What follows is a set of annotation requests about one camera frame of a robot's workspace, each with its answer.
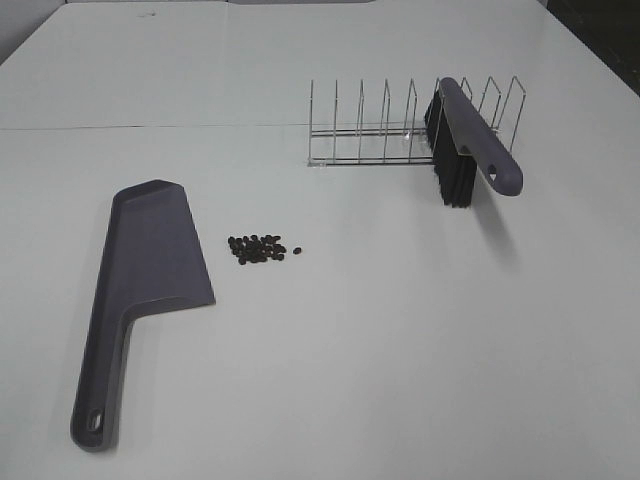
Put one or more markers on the grey plastic dustpan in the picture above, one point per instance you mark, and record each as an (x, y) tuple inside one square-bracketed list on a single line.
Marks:
[(152, 263)]

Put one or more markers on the chrome wire dish rack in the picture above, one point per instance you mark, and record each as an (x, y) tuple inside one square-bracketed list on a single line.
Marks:
[(382, 133)]

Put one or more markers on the pile of coffee beans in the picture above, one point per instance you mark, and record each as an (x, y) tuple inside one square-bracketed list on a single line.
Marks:
[(254, 249)]

